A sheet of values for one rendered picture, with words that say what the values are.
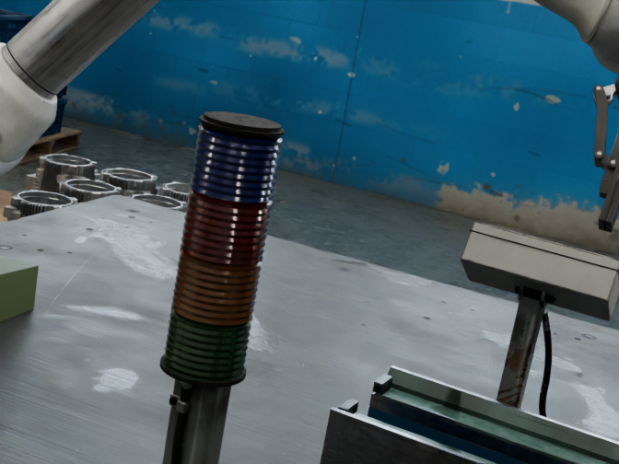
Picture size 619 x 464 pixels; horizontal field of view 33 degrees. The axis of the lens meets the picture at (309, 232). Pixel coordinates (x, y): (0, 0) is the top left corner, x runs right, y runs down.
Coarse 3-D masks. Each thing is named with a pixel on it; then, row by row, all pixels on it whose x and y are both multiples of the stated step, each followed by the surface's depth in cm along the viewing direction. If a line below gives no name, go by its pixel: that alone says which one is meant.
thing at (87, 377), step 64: (64, 256) 173; (128, 256) 179; (320, 256) 201; (64, 320) 145; (128, 320) 149; (256, 320) 159; (320, 320) 164; (384, 320) 170; (448, 320) 176; (512, 320) 182; (576, 320) 189; (0, 384) 122; (64, 384) 125; (128, 384) 128; (256, 384) 135; (320, 384) 139; (576, 384) 156; (0, 448) 107; (64, 448) 109; (128, 448) 112; (256, 448) 117; (320, 448) 120
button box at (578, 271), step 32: (480, 224) 119; (480, 256) 117; (512, 256) 116; (544, 256) 115; (576, 256) 114; (512, 288) 120; (544, 288) 115; (576, 288) 113; (608, 288) 112; (608, 320) 117
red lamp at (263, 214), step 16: (192, 192) 72; (192, 208) 72; (208, 208) 71; (224, 208) 71; (240, 208) 71; (256, 208) 72; (192, 224) 72; (208, 224) 71; (224, 224) 71; (240, 224) 71; (256, 224) 72; (192, 240) 72; (208, 240) 71; (224, 240) 71; (240, 240) 72; (256, 240) 72; (192, 256) 72; (208, 256) 72; (224, 256) 72; (240, 256) 72; (256, 256) 73
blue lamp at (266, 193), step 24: (216, 144) 70; (240, 144) 70; (264, 144) 70; (192, 168) 73; (216, 168) 70; (240, 168) 70; (264, 168) 71; (216, 192) 71; (240, 192) 71; (264, 192) 72
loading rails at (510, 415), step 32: (384, 384) 108; (416, 384) 110; (448, 384) 109; (352, 416) 97; (384, 416) 108; (416, 416) 106; (448, 416) 105; (480, 416) 106; (512, 416) 105; (352, 448) 97; (384, 448) 96; (416, 448) 94; (448, 448) 98; (480, 448) 103; (512, 448) 102; (544, 448) 101; (576, 448) 102; (608, 448) 102
